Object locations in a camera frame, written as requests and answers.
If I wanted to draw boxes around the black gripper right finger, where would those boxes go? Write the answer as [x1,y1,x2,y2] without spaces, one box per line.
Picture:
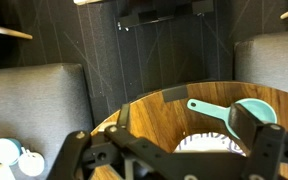
[228,103,287,158]

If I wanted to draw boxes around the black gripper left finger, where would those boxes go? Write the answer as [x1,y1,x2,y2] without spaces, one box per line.
[103,125,172,165]

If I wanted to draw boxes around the black and white patterned bowl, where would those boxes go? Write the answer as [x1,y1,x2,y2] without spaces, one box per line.
[175,132,245,156]

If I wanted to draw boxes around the teal measuring scoop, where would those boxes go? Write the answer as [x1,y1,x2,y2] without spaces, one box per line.
[187,98,277,138]

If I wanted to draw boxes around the round wooden table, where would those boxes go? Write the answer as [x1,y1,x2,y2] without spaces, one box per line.
[89,80,288,180]

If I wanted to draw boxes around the black tape strip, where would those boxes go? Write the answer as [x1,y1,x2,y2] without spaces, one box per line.
[162,85,188,102]

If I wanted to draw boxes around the grey upholstered seat right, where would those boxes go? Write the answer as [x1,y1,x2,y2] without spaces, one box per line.
[234,31,288,92]

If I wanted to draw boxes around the white round cup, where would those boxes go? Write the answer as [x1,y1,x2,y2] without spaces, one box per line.
[18,147,45,177]

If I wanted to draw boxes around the grey upholstered bench seat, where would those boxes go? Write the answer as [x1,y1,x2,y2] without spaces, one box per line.
[0,63,93,180]

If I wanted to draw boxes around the teal round lid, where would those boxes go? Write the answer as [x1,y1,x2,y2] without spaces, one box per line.
[0,138,21,166]

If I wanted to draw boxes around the wooden chair leg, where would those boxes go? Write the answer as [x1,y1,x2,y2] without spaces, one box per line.
[0,27,33,40]

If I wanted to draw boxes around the black metal bracket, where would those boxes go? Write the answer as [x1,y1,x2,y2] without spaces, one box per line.
[117,0,214,31]

